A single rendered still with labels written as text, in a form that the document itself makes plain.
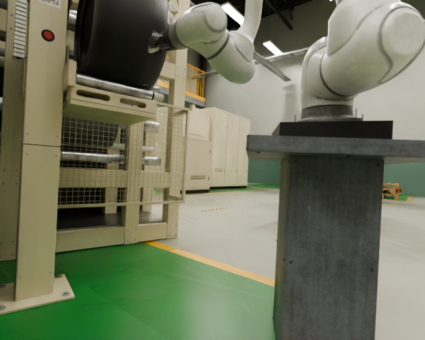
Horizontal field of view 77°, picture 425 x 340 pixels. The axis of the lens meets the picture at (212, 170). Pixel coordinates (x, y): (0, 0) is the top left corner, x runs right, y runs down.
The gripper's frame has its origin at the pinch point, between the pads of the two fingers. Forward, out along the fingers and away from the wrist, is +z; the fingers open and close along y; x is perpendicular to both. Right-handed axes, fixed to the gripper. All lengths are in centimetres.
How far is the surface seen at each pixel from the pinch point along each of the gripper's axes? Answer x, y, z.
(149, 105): 20.9, -7.3, 15.2
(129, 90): 15.8, 1.4, 18.2
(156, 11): -17.3, -3.1, 8.9
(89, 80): 15.5, 18.3, 18.1
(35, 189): 61, 34, 19
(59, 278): 106, 22, 28
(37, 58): 10.4, 35.9, 26.6
